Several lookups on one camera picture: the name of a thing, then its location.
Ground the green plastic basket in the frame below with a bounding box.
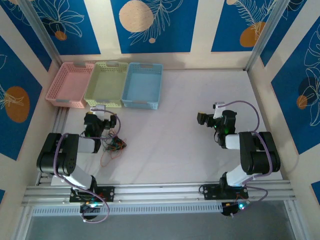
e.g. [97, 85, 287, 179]
[83, 60, 130, 109]

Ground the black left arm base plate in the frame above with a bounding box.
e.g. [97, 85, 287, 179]
[69, 186, 116, 203]

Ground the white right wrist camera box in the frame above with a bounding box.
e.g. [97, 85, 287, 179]
[212, 101, 226, 120]

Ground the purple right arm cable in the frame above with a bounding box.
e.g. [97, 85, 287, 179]
[218, 100, 273, 206]

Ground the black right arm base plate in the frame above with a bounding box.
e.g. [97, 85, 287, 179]
[201, 184, 250, 201]

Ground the aluminium frame post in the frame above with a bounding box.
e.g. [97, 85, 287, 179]
[17, 0, 63, 67]
[244, 0, 293, 72]

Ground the grey slotted cable duct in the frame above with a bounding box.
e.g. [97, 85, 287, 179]
[31, 202, 225, 217]

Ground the aluminium frame bar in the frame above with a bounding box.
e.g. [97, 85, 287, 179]
[9, 206, 33, 240]
[283, 199, 305, 240]

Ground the blue plastic basket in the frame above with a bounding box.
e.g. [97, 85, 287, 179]
[121, 62, 165, 110]

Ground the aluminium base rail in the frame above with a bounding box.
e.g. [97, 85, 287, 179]
[21, 180, 297, 208]

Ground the aluminium side rail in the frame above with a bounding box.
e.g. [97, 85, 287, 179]
[34, 107, 70, 186]

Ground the pink plastic basket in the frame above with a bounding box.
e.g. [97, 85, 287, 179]
[45, 62, 96, 110]

